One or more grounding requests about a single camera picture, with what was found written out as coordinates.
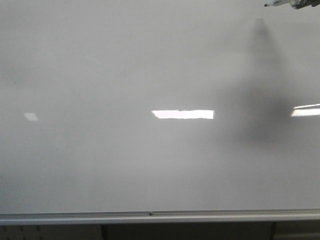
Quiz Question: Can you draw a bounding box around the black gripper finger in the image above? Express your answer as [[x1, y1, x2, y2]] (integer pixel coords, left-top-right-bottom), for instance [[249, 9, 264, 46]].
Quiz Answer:
[[289, 0, 320, 10]]

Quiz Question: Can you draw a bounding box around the black whiteboard marker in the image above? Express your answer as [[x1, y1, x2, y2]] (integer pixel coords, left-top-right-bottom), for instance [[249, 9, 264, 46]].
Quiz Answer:
[[264, 0, 296, 7]]

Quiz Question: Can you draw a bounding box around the white whiteboard with aluminium frame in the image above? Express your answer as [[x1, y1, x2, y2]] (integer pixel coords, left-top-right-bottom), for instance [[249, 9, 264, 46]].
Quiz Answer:
[[0, 0, 320, 226]]

